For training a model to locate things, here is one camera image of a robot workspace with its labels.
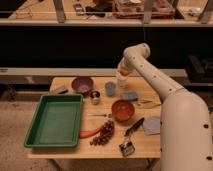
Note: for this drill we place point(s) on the orange carrot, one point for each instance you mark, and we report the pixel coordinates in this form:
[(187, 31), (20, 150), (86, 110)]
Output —
[(89, 133)]

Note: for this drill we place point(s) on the grey block eraser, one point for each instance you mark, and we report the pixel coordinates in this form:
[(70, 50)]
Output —
[(59, 90)]

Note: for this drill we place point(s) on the bunch of red grapes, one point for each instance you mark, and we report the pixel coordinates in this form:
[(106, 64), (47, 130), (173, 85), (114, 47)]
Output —
[(106, 133)]

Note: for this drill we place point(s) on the grey folded cloth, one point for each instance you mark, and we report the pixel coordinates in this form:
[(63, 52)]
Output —
[(152, 125)]

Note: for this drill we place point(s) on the yellow apple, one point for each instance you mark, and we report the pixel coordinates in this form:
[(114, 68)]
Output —
[(124, 73)]

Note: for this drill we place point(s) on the yellow flat card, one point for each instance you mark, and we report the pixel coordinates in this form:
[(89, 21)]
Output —
[(147, 104)]

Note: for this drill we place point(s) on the blue plastic cup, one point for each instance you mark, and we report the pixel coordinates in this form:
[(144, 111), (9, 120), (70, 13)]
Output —
[(110, 88)]

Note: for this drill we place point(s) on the purple bowl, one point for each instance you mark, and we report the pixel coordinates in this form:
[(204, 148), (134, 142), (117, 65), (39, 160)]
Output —
[(82, 84)]

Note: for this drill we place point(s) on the green plastic tray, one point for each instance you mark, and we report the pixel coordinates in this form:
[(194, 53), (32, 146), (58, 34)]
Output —
[(56, 122)]

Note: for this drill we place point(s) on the orange bowl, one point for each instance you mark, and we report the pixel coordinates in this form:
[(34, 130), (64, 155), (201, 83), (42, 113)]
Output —
[(122, 110)]

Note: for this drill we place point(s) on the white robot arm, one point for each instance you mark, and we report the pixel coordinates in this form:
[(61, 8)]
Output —
[(185, 129)]

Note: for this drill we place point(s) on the small metal cup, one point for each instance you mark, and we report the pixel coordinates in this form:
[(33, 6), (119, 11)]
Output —
[(95, 97)]

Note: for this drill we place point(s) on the blue sponge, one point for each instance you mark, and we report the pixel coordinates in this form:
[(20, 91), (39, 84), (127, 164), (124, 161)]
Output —
[(129, 96)]

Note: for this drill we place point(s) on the black handled brush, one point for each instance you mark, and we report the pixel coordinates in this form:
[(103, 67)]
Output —
[(134, 127)]

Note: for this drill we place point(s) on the white paper cup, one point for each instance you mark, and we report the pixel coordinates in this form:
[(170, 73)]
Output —
[(121, 81)]

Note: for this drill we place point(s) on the black binder clip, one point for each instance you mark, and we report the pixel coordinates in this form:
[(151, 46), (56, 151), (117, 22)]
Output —
[(126, 147)]

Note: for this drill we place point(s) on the metal spoon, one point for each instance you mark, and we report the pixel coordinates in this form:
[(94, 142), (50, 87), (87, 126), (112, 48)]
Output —
[(104, 115)]

